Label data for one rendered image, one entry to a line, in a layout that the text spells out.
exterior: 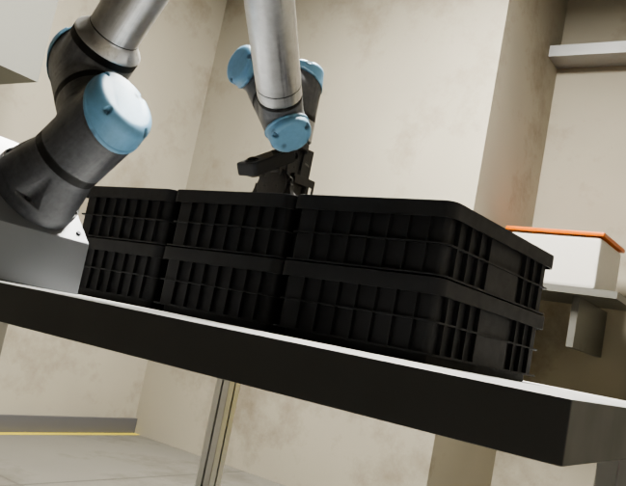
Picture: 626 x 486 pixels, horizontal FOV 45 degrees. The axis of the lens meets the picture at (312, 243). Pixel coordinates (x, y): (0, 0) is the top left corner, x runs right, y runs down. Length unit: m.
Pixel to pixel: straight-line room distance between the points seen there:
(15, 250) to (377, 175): 2.61
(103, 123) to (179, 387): 3.09
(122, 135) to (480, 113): 2.52
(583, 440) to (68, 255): 0.94
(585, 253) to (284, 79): 2.37
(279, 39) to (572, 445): 0.81
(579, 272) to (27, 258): 2.58
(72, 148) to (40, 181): 0.08
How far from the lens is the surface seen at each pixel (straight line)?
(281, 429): 3.71
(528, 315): 1.32
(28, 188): 1.22
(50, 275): 1.26
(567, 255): 3.42
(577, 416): 0.49
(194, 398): 4.07
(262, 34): 1.15
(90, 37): 1.25
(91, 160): 1.18
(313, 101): 1.42
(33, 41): 3.29
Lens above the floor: 0.71
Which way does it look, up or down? 7 degrees up
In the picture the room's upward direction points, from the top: 11 degrees clockwise
